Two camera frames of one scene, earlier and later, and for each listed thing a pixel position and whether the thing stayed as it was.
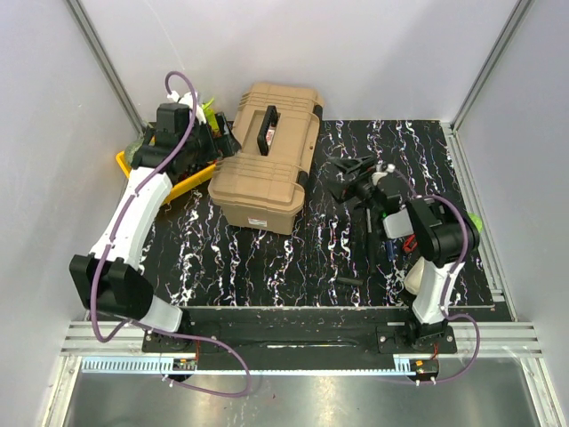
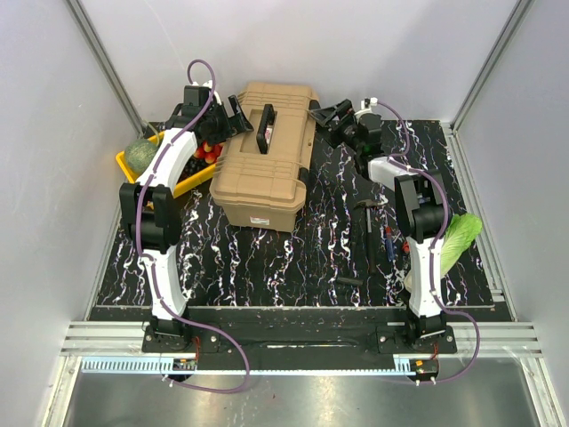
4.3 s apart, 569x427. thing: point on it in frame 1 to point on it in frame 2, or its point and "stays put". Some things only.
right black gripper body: (364, 187) to (343, 132)
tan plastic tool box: (260, 185) stays put
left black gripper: (220, 148) to (233, 126)
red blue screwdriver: (390, 250) stays put
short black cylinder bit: (348, 280) stays put
